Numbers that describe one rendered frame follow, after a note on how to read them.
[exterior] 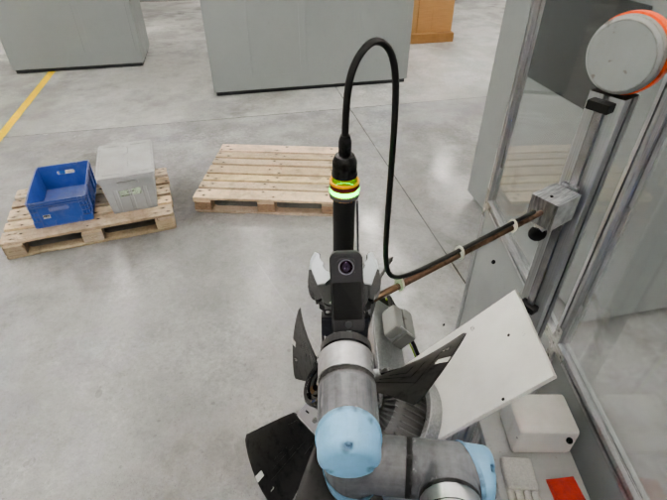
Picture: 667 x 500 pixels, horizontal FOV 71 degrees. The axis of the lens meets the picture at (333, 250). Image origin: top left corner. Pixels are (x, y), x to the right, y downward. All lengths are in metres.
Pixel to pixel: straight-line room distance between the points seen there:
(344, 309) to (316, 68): 5.95
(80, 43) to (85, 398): 6.06
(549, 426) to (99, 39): 7.55
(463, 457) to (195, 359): 2.34
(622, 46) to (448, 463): 0.87
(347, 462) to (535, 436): 0.98
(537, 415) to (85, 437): 2.10
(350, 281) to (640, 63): 0.76
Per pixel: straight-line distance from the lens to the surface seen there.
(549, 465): 1.58
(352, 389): 0.58
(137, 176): 3.79
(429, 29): 9.05
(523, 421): 1.49
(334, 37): 6.47
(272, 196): 3.87
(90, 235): 3.95
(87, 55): 8.17
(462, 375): 1.23
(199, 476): 2.48
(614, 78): 1.18
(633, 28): 1.16
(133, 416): 2.75
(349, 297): 0.65
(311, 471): 1.09
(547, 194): 1.21
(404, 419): 1.19
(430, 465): 0.65
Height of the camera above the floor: 2.15
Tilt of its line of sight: 38 degrees down
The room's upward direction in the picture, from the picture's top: straight up
